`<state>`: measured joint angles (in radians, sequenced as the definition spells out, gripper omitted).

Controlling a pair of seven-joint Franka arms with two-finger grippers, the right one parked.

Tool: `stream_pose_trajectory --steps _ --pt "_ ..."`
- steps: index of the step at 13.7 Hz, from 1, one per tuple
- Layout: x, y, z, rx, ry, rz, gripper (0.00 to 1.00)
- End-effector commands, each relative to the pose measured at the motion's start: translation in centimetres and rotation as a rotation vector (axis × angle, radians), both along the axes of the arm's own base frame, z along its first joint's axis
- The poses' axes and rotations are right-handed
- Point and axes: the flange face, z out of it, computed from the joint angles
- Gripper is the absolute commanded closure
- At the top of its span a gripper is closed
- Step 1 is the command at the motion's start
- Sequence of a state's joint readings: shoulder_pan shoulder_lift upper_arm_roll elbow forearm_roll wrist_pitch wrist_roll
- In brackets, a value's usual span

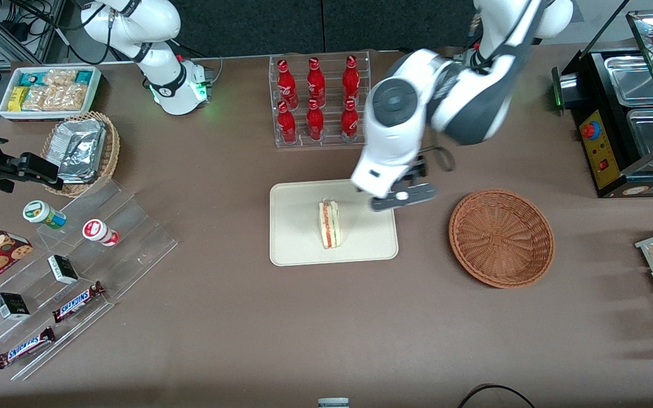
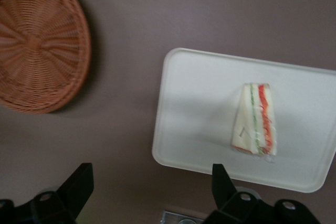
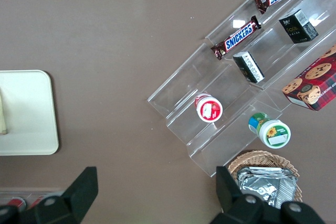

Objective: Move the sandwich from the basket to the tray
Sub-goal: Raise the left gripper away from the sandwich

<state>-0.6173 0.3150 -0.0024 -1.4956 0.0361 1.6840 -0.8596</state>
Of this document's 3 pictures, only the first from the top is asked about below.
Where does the yellow snack packet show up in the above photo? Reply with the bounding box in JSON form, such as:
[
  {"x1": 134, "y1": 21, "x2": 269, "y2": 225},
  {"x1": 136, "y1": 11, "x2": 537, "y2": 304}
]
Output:
[{"x1": 7, "y1": 86, "x2": 28, "y2": 112}]

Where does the clear nut snack bag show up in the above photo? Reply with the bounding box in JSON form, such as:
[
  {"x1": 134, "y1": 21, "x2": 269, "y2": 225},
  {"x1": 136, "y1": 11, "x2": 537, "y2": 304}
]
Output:
[
  {"x1": 44, "y1": 83, "x2": 88, "y2": 112},
  {"x1": 23, "y1": 86, "x2": 48, "y2": 112},
  {"x1": 43, "y1": 69, "x2": 79, "y2": 87}
]

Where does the light wicker basket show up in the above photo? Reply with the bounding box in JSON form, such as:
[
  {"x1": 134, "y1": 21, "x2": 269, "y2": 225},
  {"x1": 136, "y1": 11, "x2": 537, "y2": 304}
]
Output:
[{"x1": 41, "y1": 111, "x2": 121, "y2": 198}]

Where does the snickers chocolate bar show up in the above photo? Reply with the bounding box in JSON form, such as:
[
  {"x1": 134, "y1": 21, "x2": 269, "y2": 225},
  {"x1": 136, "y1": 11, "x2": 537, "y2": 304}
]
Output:
[
  {"x1": 52, "y1": 280, "x2": 107, "y2": 324},
  {"x1": 0, "y1": 326, "x2": 57, "y2": 370}
]

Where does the aluminium frame with cables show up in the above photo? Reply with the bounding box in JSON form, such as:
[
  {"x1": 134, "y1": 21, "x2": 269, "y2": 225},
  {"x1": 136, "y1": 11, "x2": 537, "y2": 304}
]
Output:
[{"x1": 0, "y1": 0, "x2": 69, "y2": 66}]

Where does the black cable loop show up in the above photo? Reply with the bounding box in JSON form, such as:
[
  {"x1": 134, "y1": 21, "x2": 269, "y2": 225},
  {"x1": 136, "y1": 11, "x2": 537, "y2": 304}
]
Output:
[{"x1": 456, "y1": 384, "x2": 537, "y2": 408}]

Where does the cream plastic tray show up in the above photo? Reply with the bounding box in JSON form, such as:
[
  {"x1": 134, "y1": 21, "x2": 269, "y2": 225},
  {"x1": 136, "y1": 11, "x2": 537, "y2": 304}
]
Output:
[{"x1": 269, "y1": 177, "x2": 400, "y2": 267}]

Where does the black food warmer machine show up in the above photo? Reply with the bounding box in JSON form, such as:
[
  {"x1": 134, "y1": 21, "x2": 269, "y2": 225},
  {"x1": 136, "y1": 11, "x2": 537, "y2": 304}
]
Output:
[{"x1": 551, "y1": 10, "x2": 653, "y2": 199}]

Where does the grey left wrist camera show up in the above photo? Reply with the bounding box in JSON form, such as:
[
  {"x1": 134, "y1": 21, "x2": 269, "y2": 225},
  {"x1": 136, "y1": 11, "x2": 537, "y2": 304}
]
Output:
[{"x1": 370, "y1": 182, "x2": 439, "y2": 213}]

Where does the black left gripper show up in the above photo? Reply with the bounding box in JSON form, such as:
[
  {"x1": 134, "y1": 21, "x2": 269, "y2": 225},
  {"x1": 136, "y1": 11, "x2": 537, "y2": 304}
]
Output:
[{"x1": 393, "y1": 158, "x2": 430, "y2": 188}]

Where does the triangular sandwich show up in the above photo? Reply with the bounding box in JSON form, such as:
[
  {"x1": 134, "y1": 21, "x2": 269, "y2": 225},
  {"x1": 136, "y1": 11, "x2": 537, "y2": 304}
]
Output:
[{"x1": 318, "y1": 198, "x2": 341, "y2": 250}]

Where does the brown round wicker basket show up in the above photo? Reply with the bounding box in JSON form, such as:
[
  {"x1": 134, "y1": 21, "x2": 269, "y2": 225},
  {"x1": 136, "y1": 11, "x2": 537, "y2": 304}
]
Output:
[{"x1": 448, "y1": 189, "x2": 556, "y2": 290}]

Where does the green lid yogurt cup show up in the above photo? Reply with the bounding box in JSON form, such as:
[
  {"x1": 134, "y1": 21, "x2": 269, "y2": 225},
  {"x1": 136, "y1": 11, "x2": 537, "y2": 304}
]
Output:
[{"x1": 22, "y1": 200, "x2": 68, "y2": 231}]

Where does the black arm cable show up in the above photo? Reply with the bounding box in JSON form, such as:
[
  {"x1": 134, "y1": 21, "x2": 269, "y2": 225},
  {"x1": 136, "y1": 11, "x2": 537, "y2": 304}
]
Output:
[{"x1": 419, "y1": 145, "x2": 456, "y2": 173}]

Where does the white rectangular snack bin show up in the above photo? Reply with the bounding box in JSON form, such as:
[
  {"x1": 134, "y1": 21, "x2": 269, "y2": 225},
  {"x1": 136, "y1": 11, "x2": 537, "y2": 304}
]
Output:
[{"x1": 0, "y1": 66, "x2": 103, "y2": 122}]

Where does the small black box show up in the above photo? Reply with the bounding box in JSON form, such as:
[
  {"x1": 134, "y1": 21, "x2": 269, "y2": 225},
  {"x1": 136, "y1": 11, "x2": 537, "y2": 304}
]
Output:
[
  {"x1": 47, "y1": 254, "x2": 80, "y2": 286},
  {"x1": 0, "y1": 292, "x2": 31, "y2": 321}
]

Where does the red cola bottle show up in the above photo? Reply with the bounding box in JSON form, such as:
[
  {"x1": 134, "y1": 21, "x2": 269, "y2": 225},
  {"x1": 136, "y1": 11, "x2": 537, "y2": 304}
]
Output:
[
  {"x1": 277, "y1": 101, "x2": 298, "y2": 145},
  {"x1": 306, "y1": 99, "x2": 325, "y2": 142},
  {"x1": 340, "y1": 99, "x2": 359, "y2": 143},
  {"x1": 306, "y1": 57, "x2": 327, "y2": 108},
  {"x1": 277, "y1": 59, "x2": 299, "y2": 110},
  {"x1": 342, "y1": 55, "x2": 361, "y2": 107}
]

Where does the clear acrylic stepped display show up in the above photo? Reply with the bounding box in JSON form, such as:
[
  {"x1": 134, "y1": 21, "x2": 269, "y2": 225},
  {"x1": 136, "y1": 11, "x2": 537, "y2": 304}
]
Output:
[{"x1": 0, "y1": 180, "x2": 179, "y2": 381}]

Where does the red lid yogurt cup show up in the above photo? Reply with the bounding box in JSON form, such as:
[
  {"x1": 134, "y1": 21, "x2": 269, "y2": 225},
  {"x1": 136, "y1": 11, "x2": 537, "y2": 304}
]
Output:
[{"x1": 82, "y1": 218, "x2": 121, "y2": 248}]

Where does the clear acrylic bottle rack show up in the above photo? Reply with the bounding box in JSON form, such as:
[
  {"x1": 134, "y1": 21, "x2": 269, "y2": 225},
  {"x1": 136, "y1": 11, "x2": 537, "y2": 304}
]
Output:
[{"x1": 269, "y1": 50, "x2": 372, "y2": 148}]

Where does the silver foil pack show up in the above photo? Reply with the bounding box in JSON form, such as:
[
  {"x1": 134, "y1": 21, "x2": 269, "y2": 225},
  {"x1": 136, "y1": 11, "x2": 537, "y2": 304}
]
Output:
[{"x1": 53, "y1": 118, "x2": 107, "y2": 184}]

